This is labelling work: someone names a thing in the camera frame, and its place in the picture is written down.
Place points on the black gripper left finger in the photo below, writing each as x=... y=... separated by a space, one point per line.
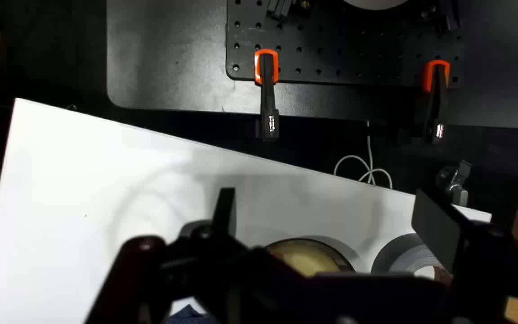
x=223 y=213

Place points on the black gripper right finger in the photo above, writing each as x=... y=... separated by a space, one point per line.
x=444 y=231

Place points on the golden metal bowl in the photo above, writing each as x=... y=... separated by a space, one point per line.
x=313 y=258

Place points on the grey metal wing knob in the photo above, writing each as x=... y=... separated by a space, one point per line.
x=455 y=180

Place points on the dark blue bathrobe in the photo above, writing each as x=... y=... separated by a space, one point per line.
x=189 y=315

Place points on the orange black bar clamp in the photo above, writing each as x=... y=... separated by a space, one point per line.
x=435 y=96
x=266 y=90

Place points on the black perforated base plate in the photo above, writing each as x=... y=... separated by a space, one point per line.
x=342 y=51

